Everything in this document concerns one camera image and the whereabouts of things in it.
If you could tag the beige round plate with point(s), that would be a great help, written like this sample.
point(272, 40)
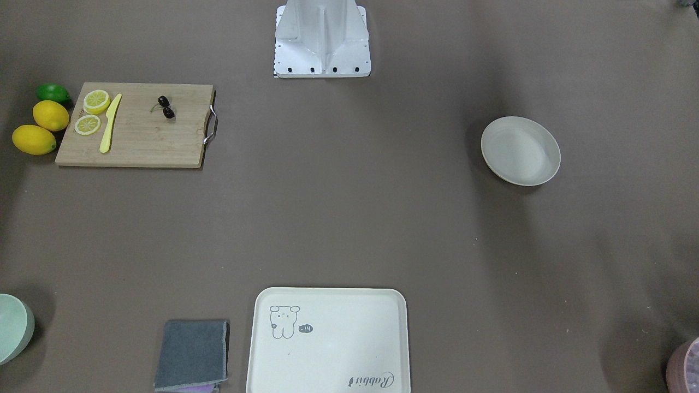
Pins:
point(520, 151)

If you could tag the yellow lemon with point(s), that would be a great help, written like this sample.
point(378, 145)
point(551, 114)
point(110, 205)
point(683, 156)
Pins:
point(34, 140)
point(50, 115)

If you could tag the yellow plastic knife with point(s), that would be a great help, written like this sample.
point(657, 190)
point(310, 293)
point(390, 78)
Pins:
point(110, 114)

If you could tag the yellow lemon upper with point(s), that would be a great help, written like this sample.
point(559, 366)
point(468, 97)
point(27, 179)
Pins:
point(50, 115)

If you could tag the yellow lemon lower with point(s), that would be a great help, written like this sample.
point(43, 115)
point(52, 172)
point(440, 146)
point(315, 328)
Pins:
point(34, 140)

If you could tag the cream rabbit tray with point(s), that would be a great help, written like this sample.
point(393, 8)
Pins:
point(329, 340)

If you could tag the pink bowl with ice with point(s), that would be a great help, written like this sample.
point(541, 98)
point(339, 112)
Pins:
point(682, 368)

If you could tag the thin lemon slice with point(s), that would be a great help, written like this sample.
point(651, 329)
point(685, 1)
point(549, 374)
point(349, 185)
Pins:
point(87, 125)

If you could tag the dark red cherry pair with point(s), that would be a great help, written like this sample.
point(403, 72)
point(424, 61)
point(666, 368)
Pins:
point(163, 104)

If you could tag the mint green bowl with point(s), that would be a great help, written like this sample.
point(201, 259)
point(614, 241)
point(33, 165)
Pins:
point(17, 326)

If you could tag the thick lemon half slice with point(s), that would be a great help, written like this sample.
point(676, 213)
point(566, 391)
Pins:
point(96, 102)

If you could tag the bamboo cutting board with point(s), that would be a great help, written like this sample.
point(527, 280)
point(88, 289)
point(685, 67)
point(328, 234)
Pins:
point(142, 139)

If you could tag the grey folded cloth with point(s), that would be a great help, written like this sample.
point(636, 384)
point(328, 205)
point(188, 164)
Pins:
point(193, 356)

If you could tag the green lime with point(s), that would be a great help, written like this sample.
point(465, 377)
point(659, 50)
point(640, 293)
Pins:
point(53, 91)

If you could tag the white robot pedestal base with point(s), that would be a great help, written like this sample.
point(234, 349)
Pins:
point(321, 39)

